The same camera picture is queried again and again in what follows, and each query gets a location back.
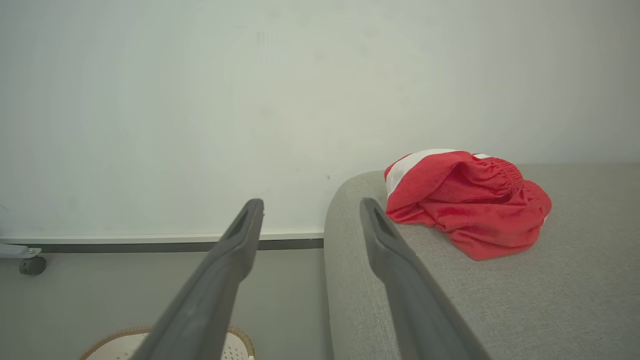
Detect grey fabric sofa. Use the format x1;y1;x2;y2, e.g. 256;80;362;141
324;162;640;360

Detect white and black baseboard strip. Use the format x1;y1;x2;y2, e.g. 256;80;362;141
0;230;325;254

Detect black caster wheel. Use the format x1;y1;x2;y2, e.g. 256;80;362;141
19;256;47;276

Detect grey metal stand leg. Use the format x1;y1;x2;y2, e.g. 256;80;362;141
0;243;42;259

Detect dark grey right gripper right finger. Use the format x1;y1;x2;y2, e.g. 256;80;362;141
361;198;493;360

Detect cream perforated laundry basket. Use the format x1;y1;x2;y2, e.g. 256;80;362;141
79;326;256;360

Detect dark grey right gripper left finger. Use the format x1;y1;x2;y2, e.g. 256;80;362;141
131;199;264;360

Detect red shorts with white stripe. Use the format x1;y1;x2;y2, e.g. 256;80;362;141
384;148;553;261

